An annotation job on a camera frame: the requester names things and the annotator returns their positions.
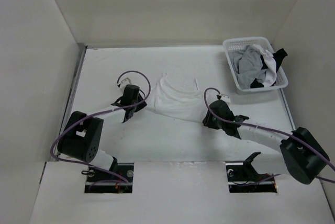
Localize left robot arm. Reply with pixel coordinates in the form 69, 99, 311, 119
57, 84, 147, 182

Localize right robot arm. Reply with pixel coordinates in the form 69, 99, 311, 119
203, 100, 334, 185

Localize grey tank top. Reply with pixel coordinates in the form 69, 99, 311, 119
228, 46, 266, 89

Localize black tank top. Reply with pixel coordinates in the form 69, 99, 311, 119
250, 48, 288, 88

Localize white plastic basket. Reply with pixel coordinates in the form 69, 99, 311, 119
222, 37, 288, 94

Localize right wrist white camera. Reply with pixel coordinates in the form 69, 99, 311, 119
216, 93, 231, 104

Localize wrist white camera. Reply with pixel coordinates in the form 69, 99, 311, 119
216, 93, 231, 104
117, 77, 132, 90

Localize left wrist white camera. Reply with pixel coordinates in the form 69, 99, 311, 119
117, 77, 132, 90

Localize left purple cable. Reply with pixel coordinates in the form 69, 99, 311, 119
49, 71, 152, 192

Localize purple cable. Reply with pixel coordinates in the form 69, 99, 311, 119
49, 71, 152, 192
203, 87, 335, 184

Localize metal table edge rail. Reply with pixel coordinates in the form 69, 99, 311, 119
49, 43, 87, 161

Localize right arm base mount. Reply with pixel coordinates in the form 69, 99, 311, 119
226, 152, 277, 193

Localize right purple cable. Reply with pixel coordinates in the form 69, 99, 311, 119
203, 87, 335, 184

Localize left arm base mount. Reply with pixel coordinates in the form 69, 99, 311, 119
81, 163, 135, 194

